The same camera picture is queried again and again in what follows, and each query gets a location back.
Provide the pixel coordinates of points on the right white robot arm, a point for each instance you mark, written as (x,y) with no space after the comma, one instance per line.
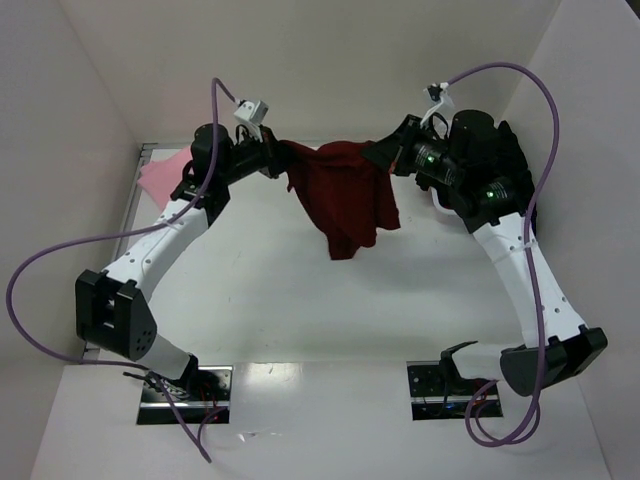
(478,171)

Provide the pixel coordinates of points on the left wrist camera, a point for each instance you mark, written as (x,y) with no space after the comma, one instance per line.
(251,111)

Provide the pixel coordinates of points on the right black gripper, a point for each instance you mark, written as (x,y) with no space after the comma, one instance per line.
(406,148)

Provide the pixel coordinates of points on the dark red t shirt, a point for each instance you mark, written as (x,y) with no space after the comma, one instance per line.
(347,197)

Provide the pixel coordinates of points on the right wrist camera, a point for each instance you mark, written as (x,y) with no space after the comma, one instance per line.
(439,96)

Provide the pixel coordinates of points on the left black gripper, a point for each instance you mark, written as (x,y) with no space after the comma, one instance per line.
(270,151)

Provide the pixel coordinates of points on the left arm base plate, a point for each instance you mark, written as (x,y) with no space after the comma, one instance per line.
(209,398)

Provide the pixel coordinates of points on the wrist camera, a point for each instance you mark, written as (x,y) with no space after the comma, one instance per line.
(251,111)
(439,96)

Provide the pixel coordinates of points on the black t shirt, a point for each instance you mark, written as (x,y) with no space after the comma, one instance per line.
(512,163)

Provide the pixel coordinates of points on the pink folded t shirt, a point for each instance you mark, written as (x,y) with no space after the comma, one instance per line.
(160,178)

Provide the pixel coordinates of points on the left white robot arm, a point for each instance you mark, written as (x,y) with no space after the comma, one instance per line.
(112,306)

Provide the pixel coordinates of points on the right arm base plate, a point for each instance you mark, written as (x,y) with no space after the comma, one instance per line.
(432,398)

